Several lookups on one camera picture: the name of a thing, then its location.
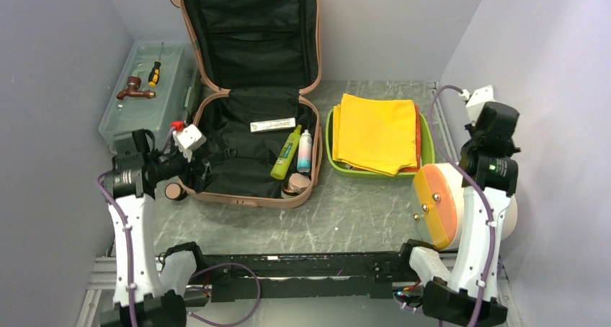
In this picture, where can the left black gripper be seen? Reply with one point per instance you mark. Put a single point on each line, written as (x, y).
(199, 181)

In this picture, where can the pink hard-shell suitcase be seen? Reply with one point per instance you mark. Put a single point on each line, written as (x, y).
(260, 59)

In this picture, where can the yellow cloth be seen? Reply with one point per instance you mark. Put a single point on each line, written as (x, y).
(378, 136)

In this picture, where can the red printed package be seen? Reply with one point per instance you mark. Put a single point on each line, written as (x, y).
(418, 143)

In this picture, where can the green plastic tray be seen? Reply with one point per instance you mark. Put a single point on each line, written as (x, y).
(428, 153)

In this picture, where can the cream appliance with orange rim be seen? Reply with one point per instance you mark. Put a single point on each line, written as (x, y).
(439, 210)

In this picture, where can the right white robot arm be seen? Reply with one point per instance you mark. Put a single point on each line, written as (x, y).
(467, 294)

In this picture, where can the green yellow bottle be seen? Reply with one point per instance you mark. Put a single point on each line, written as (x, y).
(282, 164)

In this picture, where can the white cosmetic box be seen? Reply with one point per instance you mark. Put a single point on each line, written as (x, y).
(273, 125)

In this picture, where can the translucent plastic toolbox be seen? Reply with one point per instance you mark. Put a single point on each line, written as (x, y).
(176, 94)

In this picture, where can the pink hexagonal lid jar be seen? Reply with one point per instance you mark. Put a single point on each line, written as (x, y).
(296, 184)

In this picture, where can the yellow black screwdriver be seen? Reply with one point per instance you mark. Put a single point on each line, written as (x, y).
(155, 72)

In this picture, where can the pink blue spray bottle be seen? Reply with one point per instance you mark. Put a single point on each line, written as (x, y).
(305, 147)

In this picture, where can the brown brass faucet valve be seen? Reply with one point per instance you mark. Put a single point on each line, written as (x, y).
(133, 90)

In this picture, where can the aluminium frame profile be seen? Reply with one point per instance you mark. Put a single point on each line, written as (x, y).
(99, 292)

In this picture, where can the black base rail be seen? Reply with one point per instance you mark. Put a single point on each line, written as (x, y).
(376, 274)

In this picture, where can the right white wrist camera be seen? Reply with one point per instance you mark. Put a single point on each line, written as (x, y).
(474, 101)

